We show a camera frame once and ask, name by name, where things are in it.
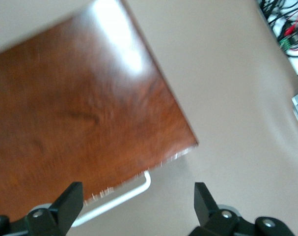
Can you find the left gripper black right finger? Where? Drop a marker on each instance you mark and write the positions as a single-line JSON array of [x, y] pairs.
[[205, 209]]

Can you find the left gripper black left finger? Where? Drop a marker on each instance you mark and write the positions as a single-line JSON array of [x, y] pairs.
[[65, 209]]

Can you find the light wooden drawer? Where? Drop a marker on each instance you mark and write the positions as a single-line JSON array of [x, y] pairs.
[[129, 194]]

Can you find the dark brown wooden cabinet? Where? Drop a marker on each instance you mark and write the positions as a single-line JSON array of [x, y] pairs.
[[77, 98]]

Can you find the green terminal connector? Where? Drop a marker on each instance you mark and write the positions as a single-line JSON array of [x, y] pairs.
[[285, 43]]

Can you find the red alligator clip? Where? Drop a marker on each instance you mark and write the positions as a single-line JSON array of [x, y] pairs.
[[290, 29]]

